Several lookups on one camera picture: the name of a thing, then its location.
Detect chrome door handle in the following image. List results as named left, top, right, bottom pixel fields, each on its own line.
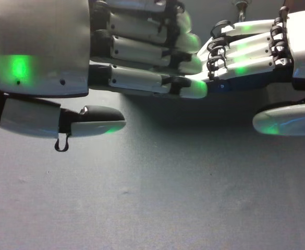
left=234, top=0, right=248, bottom=22

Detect grey table cloth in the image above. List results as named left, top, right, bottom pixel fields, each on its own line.
left=0, top=85, right=305, bottom=250

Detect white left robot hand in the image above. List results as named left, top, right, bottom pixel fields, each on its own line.
left=0, top=0, right=208, bottom=153

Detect white cabinet door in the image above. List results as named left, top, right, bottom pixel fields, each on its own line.
left=185, top=0, right=285, bottom=53

